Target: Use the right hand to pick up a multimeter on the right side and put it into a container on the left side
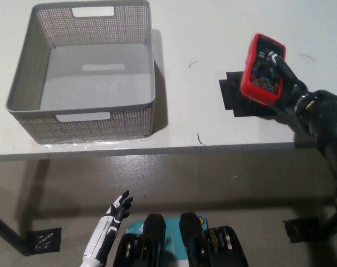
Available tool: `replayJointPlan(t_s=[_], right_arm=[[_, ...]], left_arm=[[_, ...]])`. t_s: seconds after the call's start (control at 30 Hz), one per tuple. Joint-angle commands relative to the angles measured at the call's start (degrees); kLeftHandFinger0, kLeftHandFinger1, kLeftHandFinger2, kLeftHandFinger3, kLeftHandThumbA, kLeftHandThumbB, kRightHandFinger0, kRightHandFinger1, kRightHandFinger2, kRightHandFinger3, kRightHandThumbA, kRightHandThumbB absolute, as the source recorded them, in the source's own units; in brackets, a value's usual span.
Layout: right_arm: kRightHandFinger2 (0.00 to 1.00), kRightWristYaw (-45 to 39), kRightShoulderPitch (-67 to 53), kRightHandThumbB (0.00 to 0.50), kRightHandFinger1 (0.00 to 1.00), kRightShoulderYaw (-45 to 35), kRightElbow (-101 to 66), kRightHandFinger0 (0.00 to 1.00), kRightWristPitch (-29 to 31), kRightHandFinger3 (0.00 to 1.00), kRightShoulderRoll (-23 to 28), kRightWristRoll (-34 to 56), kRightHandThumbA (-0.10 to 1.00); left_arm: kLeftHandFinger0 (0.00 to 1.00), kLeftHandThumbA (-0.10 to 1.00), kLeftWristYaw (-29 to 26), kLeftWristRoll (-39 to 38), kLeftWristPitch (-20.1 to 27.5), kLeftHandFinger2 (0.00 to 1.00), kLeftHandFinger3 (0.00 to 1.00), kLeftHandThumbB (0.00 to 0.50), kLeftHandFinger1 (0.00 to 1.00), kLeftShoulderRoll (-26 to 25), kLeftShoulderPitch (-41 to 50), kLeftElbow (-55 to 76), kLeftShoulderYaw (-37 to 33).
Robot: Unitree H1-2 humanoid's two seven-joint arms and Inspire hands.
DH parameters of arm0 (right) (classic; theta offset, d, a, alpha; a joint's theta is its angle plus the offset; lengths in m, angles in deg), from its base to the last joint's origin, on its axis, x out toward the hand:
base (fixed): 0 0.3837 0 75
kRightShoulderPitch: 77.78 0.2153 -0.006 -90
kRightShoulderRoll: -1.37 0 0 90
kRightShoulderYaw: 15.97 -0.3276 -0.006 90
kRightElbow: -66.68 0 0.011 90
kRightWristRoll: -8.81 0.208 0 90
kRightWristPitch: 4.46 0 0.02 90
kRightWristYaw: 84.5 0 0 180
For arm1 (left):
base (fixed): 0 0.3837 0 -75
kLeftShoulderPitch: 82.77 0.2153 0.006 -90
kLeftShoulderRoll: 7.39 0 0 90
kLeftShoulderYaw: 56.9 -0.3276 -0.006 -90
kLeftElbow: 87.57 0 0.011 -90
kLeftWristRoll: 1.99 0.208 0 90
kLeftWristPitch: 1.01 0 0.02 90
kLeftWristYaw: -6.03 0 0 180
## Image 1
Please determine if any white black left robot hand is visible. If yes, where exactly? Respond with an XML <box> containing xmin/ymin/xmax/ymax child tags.
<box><xmin>82</xmin><ymin>190</ymin><xmax>134</xmax><ymax>261</ymax></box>

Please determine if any red digital multimeter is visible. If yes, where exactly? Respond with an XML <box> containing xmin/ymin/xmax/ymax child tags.
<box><xmin>240</xmin><ymin>33</ymin><xmax>287</xmax><ymax>106</ymax></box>

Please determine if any black floor tape patch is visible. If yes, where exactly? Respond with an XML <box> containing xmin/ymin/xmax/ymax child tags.
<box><xmin>282</xmin><ymin>217</ymin><xmax>325</xmax><ymax>244</ymax></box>
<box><xmin>26</xmin><ymin>227</ymin><xmax>62</xmax><ymax>255</ymax></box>

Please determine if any clear tape strip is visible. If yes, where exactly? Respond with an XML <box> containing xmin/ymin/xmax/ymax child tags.
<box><xmin>43</xmin><ymin>139</ymin><xmax>122</xmax><ymax>151</ymax></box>

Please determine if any black metal table leg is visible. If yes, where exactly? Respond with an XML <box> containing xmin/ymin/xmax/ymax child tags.
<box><xmin>0</xmin><ymin>207</ymin><xmax>36</xmax><ymax>256</ymax></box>

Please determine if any grey perforated plastic basket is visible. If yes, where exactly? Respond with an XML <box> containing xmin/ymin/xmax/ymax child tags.
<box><xmin>5</xmin><ymin>0</ymin><xmax>157</xmax><ymax>145</ymax></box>

